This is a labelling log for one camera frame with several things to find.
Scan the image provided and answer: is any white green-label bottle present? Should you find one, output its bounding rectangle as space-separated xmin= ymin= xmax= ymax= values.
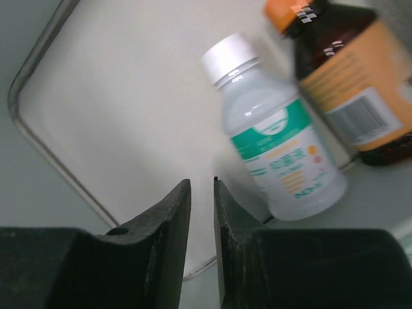
xmin=201 ymin=33 xmax=348 ymax=221

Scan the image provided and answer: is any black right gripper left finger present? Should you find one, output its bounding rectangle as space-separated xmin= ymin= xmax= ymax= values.
xmin=1 ymin=179 xmax=191 ymax=308

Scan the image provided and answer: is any brown orange-cap medicine bottle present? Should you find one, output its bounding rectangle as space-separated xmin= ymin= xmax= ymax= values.
xmin=264 ymin=1 xmax=411 ymax=166

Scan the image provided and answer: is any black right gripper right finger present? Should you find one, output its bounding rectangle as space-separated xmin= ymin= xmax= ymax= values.
xmin=213 ymin=179 xmax=411 ymax=308

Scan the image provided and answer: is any mint green medicine case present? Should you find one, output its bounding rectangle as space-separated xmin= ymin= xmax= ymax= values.
xmin=0 ymin=0 xmax=412 ymax=309

